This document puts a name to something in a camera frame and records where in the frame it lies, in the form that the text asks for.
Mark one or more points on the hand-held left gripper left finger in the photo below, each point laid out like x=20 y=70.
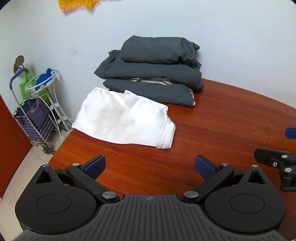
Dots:
x=96 y=167

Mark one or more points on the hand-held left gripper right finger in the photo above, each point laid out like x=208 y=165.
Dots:
x=204 y=168

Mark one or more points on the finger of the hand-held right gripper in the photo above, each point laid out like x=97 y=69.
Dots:
x=268 y=156
x=291 y=133

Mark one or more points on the white satin shirt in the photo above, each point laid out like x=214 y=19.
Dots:
x=120 y=118

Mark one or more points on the white metal stand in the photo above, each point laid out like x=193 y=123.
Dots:
x=55 y=109

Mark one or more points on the shopping trolley with purple bag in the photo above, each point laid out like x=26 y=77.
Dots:
x=34 y=115

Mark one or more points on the red wooden door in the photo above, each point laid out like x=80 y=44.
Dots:
x=11 y=150

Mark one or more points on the dark grey folded garment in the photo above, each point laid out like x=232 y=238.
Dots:
x=148 y=70
x=150 y=91
x=157 y=49

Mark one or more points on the white floral basin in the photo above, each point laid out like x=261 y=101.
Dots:
x=34 y=88

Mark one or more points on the blue cloth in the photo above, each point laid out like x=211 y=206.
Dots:
x=44 y=77

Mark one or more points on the green bag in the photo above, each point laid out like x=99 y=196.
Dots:
x=24 y=89

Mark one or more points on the brown round wall hook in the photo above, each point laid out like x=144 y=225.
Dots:
x=19 y=60

